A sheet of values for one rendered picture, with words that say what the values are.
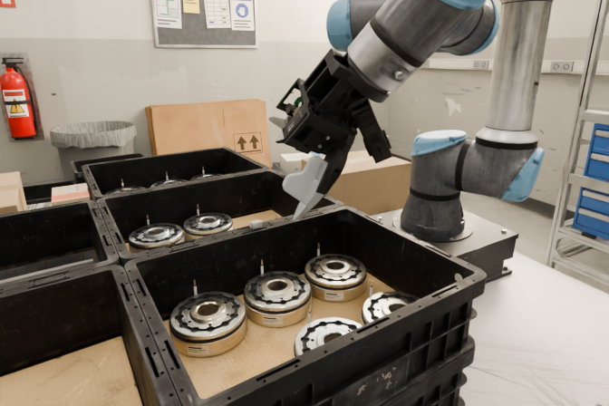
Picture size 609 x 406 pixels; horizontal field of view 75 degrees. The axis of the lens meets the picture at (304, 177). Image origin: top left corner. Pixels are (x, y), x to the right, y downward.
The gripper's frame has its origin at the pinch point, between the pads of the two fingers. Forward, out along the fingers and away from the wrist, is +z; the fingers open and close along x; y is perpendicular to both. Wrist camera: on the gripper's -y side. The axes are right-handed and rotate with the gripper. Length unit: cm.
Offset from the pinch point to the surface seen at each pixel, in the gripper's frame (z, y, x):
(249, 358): 12.4, 1.9, 21.0
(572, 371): -4, -49, 29
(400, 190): 23, -70, -37
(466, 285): -10.3, -15.8, 20.1
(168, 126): 190, -54, -228
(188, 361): 16.8, 8.3, 19.8
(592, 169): -11, -193, -62
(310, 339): 5.4, -2.7, 21.1
